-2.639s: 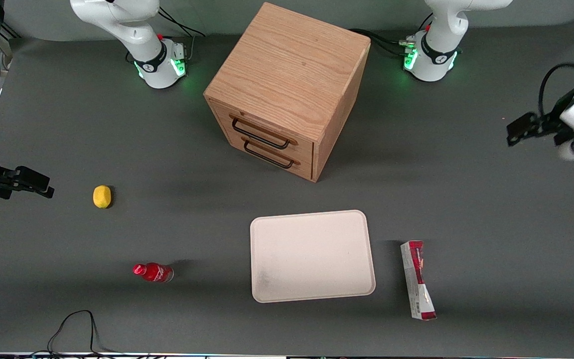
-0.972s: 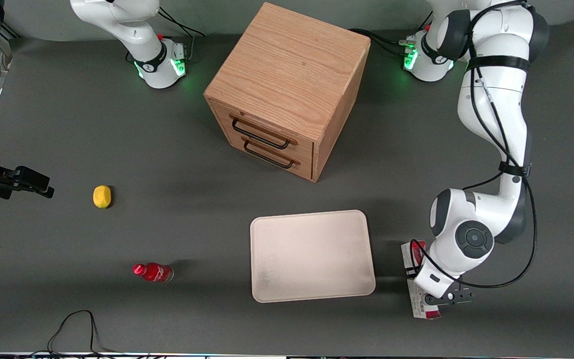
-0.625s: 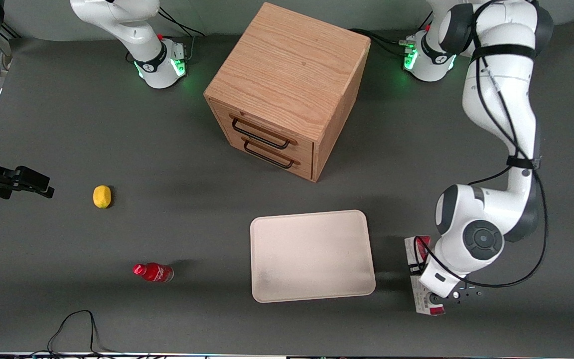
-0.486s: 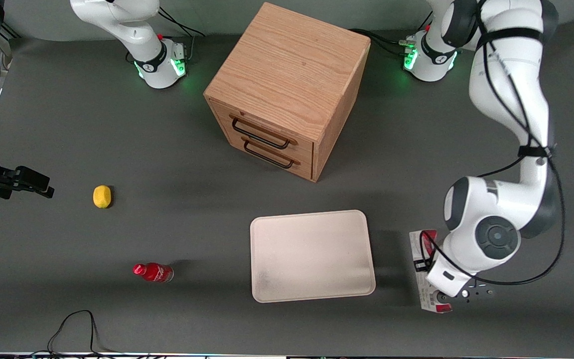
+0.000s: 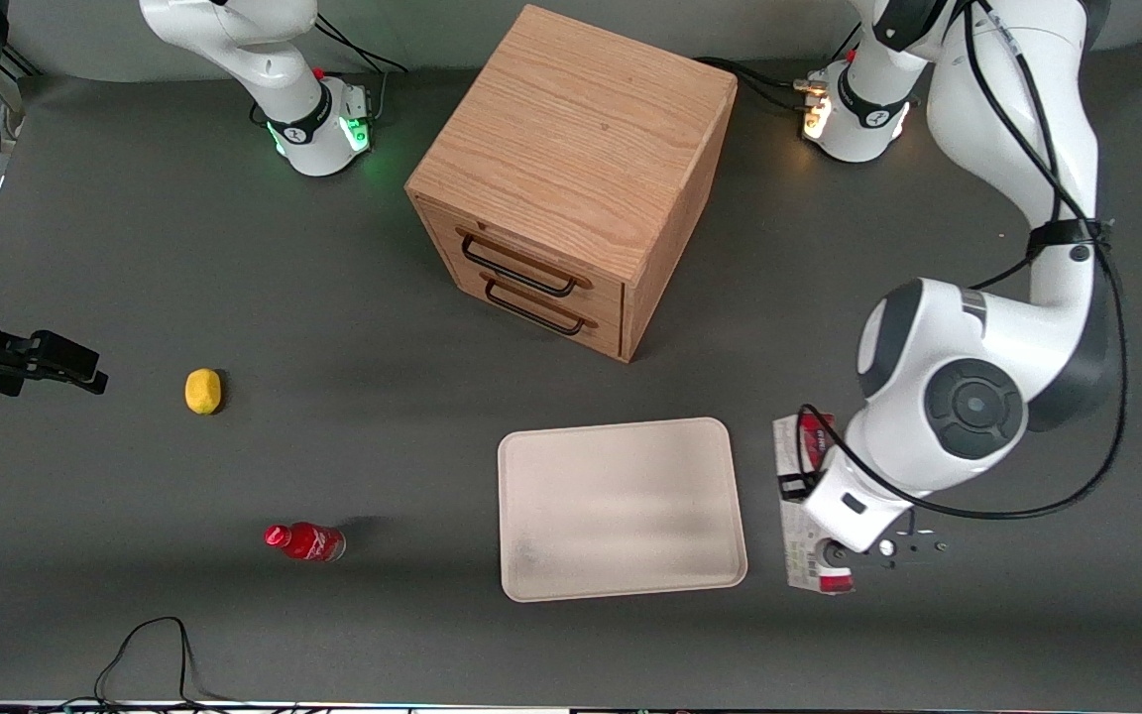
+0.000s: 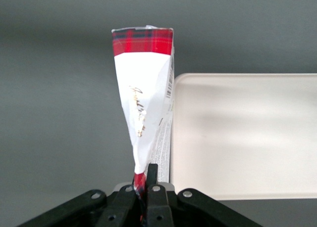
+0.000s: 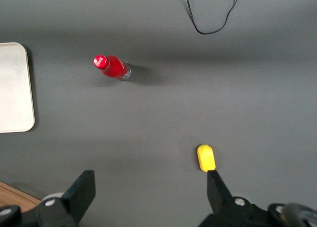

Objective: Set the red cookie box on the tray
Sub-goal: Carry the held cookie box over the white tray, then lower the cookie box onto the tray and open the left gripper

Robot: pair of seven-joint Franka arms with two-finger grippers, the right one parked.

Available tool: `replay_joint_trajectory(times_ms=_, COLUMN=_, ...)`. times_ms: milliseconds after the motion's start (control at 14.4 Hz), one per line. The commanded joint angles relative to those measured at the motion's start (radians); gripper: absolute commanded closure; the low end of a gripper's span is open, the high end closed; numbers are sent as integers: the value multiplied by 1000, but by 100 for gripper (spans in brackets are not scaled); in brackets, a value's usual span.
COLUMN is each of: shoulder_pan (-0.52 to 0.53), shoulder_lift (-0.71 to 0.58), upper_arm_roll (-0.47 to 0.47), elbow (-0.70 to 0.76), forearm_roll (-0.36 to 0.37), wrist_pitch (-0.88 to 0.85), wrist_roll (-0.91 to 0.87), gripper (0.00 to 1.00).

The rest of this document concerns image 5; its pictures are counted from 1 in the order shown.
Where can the red cookie box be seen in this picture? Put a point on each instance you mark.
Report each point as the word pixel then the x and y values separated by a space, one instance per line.
pixel 795 540

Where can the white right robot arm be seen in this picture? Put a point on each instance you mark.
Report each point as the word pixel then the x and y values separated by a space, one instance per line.
pixel 234 45

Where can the beige plastic tray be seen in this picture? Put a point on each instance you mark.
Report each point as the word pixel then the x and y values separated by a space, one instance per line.
pixel 621 508

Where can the yellow lemon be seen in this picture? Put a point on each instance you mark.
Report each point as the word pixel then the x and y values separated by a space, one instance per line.
pixel 202 391

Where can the red soda bottle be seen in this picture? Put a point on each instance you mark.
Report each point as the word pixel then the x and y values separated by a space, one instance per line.
pixel 308 541

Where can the wooden drawer front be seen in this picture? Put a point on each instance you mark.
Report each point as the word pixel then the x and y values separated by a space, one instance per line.
pixel 601 337
pixel 611 297

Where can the wooden drawer cabinet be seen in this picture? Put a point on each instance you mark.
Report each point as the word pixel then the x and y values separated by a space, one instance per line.
pixel 581 129

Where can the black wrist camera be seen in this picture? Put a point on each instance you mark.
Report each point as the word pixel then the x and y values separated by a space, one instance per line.
pixel 797 487

